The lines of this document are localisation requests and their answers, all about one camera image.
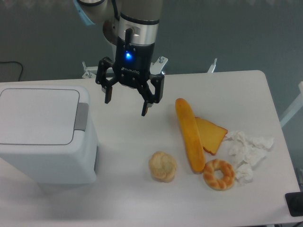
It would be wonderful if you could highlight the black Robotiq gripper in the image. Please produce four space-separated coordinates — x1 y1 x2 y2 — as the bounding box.
95 38 165 116

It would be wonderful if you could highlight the white push-lid trash can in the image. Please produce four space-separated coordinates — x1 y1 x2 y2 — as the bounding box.
0 84 98 184

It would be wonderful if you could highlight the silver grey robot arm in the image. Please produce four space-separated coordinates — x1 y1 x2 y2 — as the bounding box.
73 0 168 116

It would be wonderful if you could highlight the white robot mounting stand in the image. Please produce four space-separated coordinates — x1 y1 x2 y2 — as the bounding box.
82 56 168 79

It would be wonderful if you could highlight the long orange baguette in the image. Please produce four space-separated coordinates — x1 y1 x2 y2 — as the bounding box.
175 98 205 173

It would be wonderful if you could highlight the round flower bread roll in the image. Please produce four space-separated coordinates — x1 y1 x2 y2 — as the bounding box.
148 151 177 183

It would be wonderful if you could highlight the orange toast slice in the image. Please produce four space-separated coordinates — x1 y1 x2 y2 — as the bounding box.
195 117 228 156

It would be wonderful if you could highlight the crumpled white tissue paper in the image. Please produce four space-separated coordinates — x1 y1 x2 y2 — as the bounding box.
223 131 275 185

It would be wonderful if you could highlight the black device at table edge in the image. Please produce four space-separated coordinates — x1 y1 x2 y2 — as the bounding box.
285 192 303 217

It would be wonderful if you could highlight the black cable on floor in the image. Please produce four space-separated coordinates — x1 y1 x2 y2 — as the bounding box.
0 61 24 81

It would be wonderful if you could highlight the twisted ring bread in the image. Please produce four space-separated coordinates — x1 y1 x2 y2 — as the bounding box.
203 159 235 191

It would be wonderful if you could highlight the white frame post right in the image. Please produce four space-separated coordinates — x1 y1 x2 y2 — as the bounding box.
279 81 303 128

